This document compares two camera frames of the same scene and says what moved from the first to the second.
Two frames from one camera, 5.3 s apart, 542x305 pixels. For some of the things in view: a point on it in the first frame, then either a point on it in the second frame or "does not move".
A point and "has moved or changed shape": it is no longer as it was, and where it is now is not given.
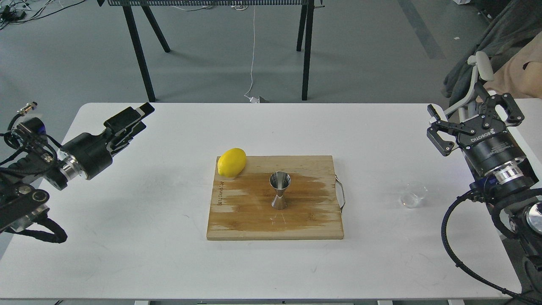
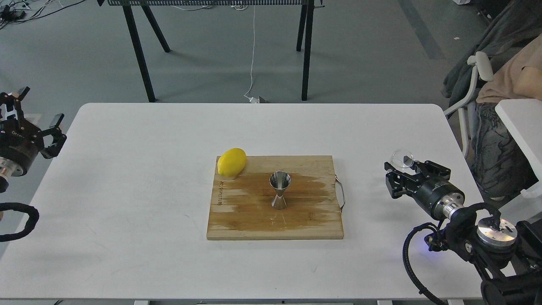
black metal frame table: (307, 8) does not move
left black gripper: (88, 154) to (20, 144)
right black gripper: (491, 145) to (439, 196)
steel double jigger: (280, 181) does not move
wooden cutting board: (241, 206) does not move
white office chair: (482, 65) does not move
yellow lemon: (232, 162) does not move
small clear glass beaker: (415, 192) has moved or changed shape
